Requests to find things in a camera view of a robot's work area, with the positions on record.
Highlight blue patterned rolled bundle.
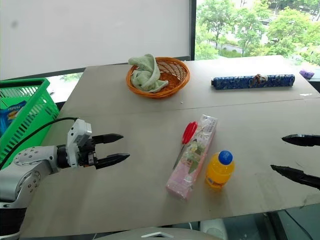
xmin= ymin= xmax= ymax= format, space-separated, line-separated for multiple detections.
xmin=210 ymin=73 xmax=296 ymax=92

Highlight orange wicker basket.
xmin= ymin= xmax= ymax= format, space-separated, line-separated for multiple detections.
xmin=125 ymin=56 xmax=191 ymax=99

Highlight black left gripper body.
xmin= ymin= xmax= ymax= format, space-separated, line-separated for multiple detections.
xmin=78 ymin=136 xmax=99 ymax=169

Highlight blue snack bag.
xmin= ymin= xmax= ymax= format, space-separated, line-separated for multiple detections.
xmin=0 ymin=99 xmax=27 ymax=139

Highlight white roller blind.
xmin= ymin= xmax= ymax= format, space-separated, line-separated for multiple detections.
xmin=0 ymin=0 xmax=190 ymax=81

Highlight small purple object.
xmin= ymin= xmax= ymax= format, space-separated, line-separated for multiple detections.
xmin=299 ymin=68 xmax=316 ymax=79

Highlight long pink floral box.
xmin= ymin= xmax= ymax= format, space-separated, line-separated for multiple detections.
xmin=165 ymin=113 xmax=219 ymax=203

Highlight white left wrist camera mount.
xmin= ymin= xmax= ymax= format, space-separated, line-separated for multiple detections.
xmin=66 ymin=118 xmax=93 ymax=169

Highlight orange juice bottle blue cap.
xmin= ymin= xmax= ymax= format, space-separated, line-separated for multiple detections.
xmin=205 ymin=149 xmax=236 ymax=192

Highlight green plastic shopping basket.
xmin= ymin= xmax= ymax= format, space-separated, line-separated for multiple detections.
xmin=0 ymin=77 xmax=61 ymax=166

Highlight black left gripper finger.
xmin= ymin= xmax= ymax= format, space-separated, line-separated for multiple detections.
xmin=91 ymin=133 xmax=125 ymax=146
xmin=95 ymin=153 xmax=131 ymax=171

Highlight light green towel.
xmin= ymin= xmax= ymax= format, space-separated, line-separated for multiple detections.
xmin=128 ymin=53 xmax=170 ymax=94

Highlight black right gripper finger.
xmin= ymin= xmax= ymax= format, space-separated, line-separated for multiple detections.
xmin=270 ymin=164 xmax=320 ymax=191
xmin=281 ymin=133 xmax=320 ymax=148

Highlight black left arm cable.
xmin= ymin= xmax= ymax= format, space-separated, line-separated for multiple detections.
xmin=0 ymin=116 xmax=79 ymax=171

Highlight white plastic object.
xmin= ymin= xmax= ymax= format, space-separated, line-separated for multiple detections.
xmin=199 ymin=218 xmax=229 ymax=240

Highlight red-handled scissors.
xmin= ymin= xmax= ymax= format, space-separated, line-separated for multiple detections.
xmin=172 ymin=121 xmax=199 ymax=170

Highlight black window frame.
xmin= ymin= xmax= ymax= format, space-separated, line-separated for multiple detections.
xmin=188 ymin=0 xmax=198 ymax=62

